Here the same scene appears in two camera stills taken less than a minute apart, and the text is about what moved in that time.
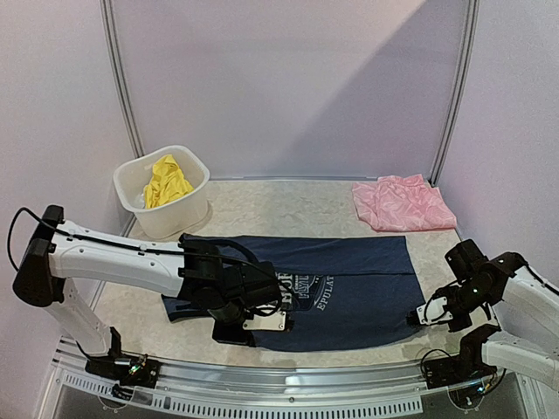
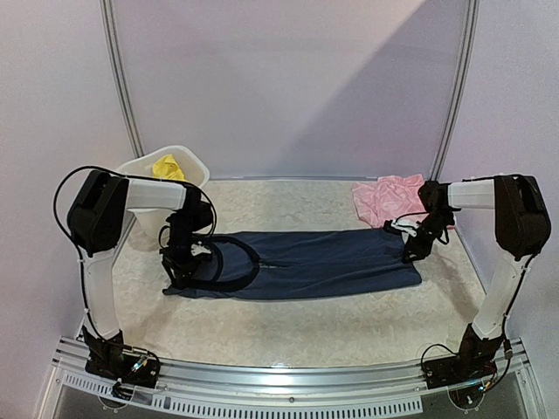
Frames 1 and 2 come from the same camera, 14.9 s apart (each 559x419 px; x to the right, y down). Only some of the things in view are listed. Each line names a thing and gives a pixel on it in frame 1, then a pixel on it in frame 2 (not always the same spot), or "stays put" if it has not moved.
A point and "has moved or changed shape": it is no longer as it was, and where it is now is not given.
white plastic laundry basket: [167, 190] stays put
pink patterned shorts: [403, 203] stays put
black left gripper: [221, 334] to [179, 266]
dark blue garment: [335, 292] has moved or changed shape
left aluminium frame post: [114, 50] stays put
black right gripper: [413, 318] to [419, 243]
